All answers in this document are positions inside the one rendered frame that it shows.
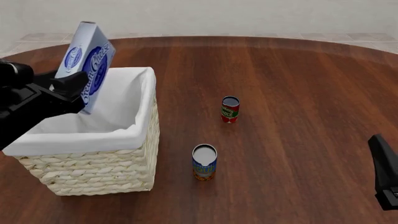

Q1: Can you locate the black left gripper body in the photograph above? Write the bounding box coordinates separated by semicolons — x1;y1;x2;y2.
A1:
9;82;86;124

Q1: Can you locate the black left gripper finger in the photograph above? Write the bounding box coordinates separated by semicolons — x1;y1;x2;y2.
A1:
49;71;90;101
32;69;60;88

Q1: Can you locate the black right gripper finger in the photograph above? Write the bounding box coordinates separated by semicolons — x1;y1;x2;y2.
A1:
368;133;398;192

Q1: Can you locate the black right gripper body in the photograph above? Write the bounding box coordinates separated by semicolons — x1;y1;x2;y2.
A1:
374;188;398;212

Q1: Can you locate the blue white cream cheese box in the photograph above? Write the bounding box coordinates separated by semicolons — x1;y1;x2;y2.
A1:
54;21;116;115

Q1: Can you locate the red tomato sauce tin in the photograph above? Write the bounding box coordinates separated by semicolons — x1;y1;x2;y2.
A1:
221;95;241;124

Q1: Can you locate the blue soup tin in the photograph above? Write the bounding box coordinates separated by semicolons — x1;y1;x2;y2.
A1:
192;144;218;182

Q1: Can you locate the cream wicker basket white liner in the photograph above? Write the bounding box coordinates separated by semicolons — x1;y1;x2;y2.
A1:
2;67;160;197

